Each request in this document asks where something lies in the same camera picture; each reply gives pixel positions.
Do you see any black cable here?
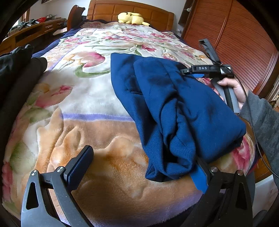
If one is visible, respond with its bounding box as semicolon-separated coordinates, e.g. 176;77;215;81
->
200;41;279;178

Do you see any wooden desk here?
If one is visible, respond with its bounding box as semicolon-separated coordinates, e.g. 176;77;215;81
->
0;17;66;55

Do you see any yellow plush toy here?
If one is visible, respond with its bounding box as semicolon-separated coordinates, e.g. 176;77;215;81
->
117;12;151;27

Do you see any pile of black clothes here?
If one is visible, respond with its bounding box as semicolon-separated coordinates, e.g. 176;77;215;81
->
0;44;48;131

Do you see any person's right forearm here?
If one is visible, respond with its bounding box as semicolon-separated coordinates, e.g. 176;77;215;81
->
239;91;279;176

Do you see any blue blazer jacket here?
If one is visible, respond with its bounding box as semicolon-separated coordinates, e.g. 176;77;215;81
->
111;53;247;182

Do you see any floral blanket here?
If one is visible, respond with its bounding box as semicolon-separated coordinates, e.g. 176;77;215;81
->
2;21;255;224

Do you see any dark corner shelf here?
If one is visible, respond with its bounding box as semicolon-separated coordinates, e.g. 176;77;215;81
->
178;0;198;26

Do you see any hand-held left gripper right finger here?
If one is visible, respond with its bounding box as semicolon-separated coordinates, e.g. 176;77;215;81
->
181;157;254;227

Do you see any wooden bed headboard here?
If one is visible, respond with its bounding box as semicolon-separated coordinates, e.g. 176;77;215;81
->
87;0;175;36

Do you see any person's right hand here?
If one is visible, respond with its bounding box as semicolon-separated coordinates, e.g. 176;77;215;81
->
218;78;249;109

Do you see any wooden chair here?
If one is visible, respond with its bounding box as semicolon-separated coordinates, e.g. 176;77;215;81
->
67;5;86;31

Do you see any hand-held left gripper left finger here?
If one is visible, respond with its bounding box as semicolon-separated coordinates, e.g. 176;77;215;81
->
21;145;94;227

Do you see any wooden slatted wardrobe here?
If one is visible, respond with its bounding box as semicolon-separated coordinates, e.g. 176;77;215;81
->
181;0;279;97

